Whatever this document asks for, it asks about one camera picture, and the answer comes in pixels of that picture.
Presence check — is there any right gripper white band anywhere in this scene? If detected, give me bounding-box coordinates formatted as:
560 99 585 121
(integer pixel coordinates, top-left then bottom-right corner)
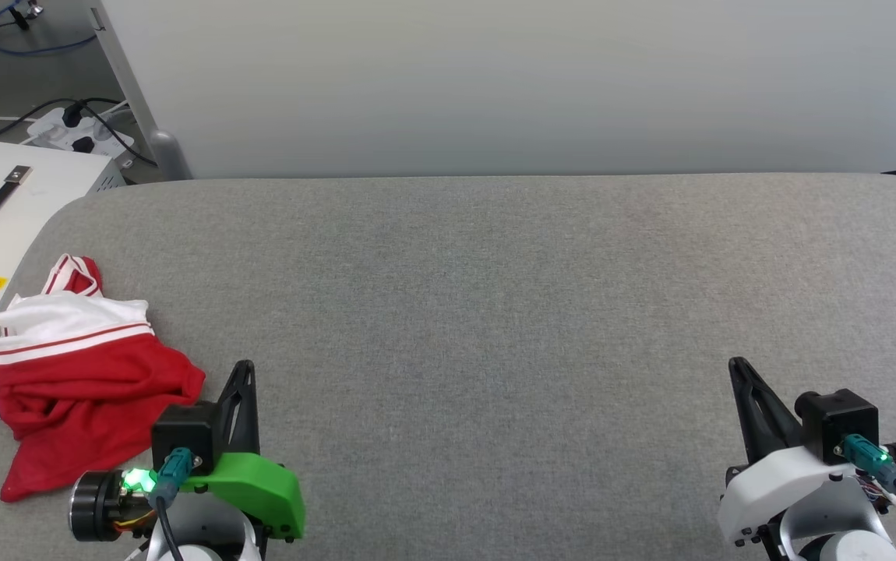
717 357 885 548

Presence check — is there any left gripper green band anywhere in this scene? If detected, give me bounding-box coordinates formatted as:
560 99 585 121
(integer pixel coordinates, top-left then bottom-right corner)
181 359 307 542

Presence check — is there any red white basketball jersey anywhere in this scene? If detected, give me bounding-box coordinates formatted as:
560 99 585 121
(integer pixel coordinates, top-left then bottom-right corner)
0 253 207 503

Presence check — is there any white equipment box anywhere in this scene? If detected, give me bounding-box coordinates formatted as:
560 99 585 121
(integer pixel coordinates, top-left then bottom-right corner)
0 139 126 354

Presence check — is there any white power strip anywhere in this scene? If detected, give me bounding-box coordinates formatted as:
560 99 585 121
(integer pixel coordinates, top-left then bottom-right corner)
26 107 136 169

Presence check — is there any grey partition panel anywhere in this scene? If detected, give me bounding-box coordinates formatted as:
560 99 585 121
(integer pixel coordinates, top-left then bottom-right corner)
90 0 896 181

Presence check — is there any teal left camera cable plug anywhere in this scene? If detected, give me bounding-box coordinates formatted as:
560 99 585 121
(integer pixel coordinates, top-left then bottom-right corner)
152 446 203 561

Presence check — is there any teal camera cable plug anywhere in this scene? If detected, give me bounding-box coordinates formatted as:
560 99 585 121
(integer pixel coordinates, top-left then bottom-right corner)
152 446 203 561
836 433 896 538

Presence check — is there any teal right camera cable plug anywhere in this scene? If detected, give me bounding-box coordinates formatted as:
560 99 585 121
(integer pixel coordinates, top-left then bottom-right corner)
836 433 896 538

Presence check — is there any black power cable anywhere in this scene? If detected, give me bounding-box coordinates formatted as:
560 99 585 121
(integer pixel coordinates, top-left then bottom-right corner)
0 97 158 168

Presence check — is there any blue cable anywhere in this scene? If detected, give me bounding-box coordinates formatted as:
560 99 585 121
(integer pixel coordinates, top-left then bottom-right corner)
0 0 98 57

